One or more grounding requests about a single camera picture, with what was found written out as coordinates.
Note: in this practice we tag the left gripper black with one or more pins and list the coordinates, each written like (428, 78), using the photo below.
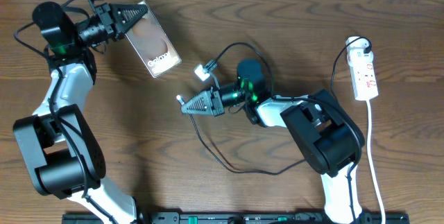
(105, 15)

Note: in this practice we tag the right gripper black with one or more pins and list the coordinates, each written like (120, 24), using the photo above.
(216, 109)

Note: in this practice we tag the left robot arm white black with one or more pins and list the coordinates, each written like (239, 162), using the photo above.
(61, 153)

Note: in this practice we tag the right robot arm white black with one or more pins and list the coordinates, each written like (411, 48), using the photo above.
(328, 139)

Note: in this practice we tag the white power strip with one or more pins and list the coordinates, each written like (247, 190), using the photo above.
(360, 60)

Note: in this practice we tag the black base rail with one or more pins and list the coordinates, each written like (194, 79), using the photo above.
(298, 217)

